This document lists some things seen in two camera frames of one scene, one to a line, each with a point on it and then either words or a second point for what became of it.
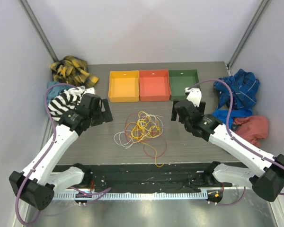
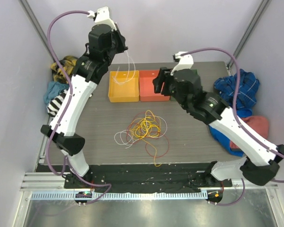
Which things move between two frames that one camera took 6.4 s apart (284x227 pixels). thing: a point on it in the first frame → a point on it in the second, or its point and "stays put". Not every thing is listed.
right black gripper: (201, 108) → (158, 82)
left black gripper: (105, 115) → (122, 47)
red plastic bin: (154, 85) stays put
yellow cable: (144, 128) stays put
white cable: (148, 126) stays put
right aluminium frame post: (254, 21) stays put
